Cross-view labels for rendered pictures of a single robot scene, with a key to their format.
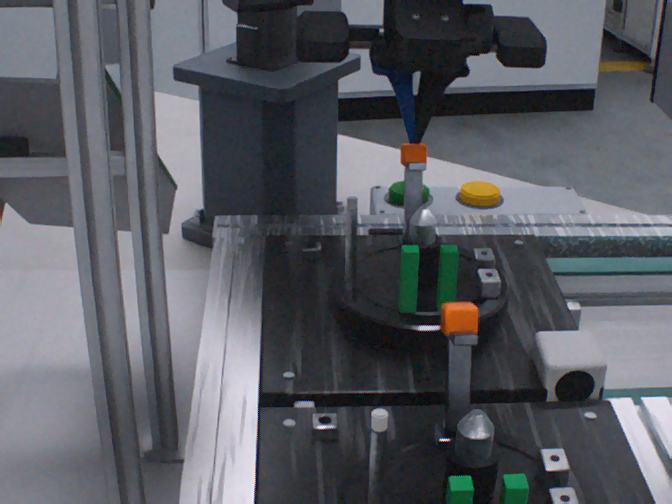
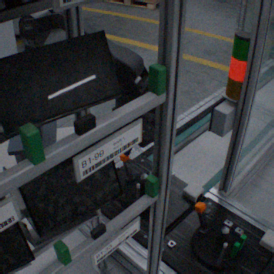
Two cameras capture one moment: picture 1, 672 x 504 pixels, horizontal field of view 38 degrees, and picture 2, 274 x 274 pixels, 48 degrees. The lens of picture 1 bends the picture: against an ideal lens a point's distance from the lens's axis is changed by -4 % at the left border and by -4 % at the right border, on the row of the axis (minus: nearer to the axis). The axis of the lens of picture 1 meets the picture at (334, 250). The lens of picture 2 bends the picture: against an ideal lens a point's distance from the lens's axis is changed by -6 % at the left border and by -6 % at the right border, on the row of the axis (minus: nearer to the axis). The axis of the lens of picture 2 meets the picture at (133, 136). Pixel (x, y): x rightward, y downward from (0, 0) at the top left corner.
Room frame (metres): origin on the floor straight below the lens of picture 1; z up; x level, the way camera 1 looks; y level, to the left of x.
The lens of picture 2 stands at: (0.27, 0.37, 1.64)
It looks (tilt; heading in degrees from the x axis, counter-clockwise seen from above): 38 degrees down; 317
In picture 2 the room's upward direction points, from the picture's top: straight up
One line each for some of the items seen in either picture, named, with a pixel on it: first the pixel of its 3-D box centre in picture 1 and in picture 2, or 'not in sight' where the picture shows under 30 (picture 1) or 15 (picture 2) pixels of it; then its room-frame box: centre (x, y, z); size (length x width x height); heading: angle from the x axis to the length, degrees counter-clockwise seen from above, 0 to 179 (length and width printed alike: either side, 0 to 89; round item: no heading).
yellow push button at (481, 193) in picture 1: (479, 197); not in sight; (0.91, -0.14, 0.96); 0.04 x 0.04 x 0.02
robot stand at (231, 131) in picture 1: (268, 147); (38, 158); (1.04, 0.07, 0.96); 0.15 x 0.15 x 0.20; 57
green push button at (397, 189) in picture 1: (408, 197); not in sight; (0.91, -0.07, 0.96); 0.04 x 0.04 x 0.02
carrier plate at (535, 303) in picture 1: (417, 312); (143, 197); (0.69, -0.07, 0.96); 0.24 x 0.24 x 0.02; 3
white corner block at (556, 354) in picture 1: (567, 369); (193, 193); (0.60, -0.17, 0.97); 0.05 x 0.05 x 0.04; 3
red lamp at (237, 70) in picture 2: not in sight; (240, 67); (0.58, -0.26, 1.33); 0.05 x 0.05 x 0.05
